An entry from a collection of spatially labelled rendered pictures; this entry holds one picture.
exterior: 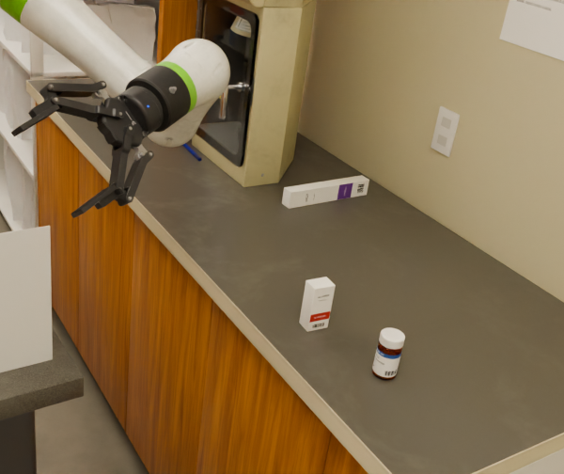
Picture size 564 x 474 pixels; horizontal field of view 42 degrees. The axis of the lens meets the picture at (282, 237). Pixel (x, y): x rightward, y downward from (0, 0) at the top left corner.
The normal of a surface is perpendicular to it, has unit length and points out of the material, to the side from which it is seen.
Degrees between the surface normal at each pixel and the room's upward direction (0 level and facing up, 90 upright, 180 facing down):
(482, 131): 90
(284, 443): 90
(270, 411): 90
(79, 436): 0
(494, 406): 0
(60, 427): 0
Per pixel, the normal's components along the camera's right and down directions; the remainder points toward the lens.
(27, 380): 0.13, -0.88
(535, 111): -0.84, 0.14
